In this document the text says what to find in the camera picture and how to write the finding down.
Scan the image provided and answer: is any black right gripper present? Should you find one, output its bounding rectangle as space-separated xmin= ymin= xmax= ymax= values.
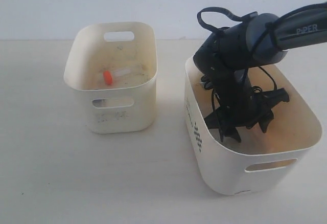
xmin=204 ymin=88 xmax=290 ymax=143

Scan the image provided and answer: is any orange cap tube with label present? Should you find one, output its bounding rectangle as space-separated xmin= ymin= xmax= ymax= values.
xmin=95 ymin=66 xmax=135 ymax=85

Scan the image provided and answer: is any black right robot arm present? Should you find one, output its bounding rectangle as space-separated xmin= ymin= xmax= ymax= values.
xmin=193 ymin=3 xmax=326 ymax=142

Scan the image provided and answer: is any cream plastic bin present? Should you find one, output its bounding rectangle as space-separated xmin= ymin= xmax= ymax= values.
xmin=184 ymin=58 xmax=322 ymax=195
xmin=63 ymin=22 xmax=158 ymax=134

